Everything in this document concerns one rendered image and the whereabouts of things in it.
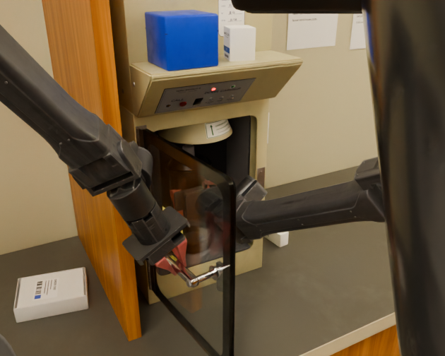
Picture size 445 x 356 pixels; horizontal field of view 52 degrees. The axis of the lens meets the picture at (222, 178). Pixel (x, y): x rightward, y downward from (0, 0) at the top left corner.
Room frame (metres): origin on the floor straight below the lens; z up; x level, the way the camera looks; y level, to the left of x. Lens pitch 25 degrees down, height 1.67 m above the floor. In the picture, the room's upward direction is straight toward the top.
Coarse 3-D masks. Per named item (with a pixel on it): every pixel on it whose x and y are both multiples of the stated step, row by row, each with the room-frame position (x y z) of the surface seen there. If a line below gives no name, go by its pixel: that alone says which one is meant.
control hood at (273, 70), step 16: (144, 64) 0.85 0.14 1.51; (224, 64) 0.85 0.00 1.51; (240, 64) 0.85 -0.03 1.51; (256, 64) 0.87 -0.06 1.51; (272, 64) 0.88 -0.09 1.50; (288, 64) 0.90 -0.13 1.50; (144, 80) 0.79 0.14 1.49; (160, 80) 0.77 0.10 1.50; (176, 80) 0.79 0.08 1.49; (192, 80) 0.81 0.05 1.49; (208, 80) 0.83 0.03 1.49; (224, 80) 0.85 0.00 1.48; (256, 80) 0.90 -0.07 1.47; (272, 80) 0.92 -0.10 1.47; (288, 80) 0.95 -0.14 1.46; (144, 96) 0.80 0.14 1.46; (160, 96) 0.81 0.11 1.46; (256, 96) 0.95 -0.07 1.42; (272, 96) 0.98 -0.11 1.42; (144, 112) 0.83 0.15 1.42
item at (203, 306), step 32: (160, 160) 0.78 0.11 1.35; (192, 160) 0.69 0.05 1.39; (160, 192) 0.79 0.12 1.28; (192, 192) 0.69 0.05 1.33; (224, 192) 0.61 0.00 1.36; (192, 224) 0.69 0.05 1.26; (224, 224) 0.61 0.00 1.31; (192, 256) 0.70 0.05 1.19; (224, 256) 0.61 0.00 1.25; (160, 288) 0.81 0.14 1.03; (192, 288) 0.70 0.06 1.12; (224, 288) 0.61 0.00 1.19; (192, 320) 0.70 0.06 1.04; (224, 320) 0.61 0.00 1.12; (224, 352) 0.61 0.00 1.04
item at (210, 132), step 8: (224, 120) 1.01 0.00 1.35; (176, 128) 0.97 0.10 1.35; (184, 128) 0.96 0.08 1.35; (192, 128) 0.96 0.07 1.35; (200, 128) 0.96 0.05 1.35; (208, 128) 0.97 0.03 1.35; (216, 128) 0.98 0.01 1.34; (224, 128) 1.00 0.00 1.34; (168, 136) 0.97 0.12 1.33; (176, 136) 0.96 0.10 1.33; (184, 136) 0.96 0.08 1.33; (192, 136) 0.95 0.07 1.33; (200, 136) 0.96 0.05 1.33; (208, 136) 0.96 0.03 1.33; (216, 136) 0.97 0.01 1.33; (224, 136) 0.98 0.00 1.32; (192, 144) 0.95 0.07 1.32
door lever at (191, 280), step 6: (168, 258) 0.67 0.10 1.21; (174, 258) 0.67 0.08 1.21; (174, 264) 0.65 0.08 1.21; (180, 264) 0.65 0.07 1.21; (174, 270) 0.65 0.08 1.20; (180, 270) 0.64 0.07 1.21; (186, 270) 0.64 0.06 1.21; (210, 270) 0.64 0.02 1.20; (216, 270) 0.63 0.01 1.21; (180, 276) 0.63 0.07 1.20; (186, 276) 0.62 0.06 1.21; (192, 276) 0.62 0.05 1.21; (198, 276) 0.62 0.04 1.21; (204, 276) 0.62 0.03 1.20; (210, 276) 0.63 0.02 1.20; (216, 276) 0.63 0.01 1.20; (186, 282) 0.61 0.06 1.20; (192, 282) 0.61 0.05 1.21; (198, 282) 0.61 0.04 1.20
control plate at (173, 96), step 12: (204, 84) 0.83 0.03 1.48; (216, 84) 0.85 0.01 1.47; (228, 84) 0.87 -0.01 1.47; (240, 84) 0.88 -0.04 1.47; (168, 96) 0.82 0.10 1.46; (180, 96) 0.84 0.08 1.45; (192, 96) 0.85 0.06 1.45; (204, 96) 0.87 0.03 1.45; (216, 96) 0.89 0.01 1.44; (228, 96) 0.90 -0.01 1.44; (240, 96) 0.92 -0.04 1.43; (156, 108) 0.84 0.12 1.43; (168, 108) 0.85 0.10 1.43; (180, 108) 0.87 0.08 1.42
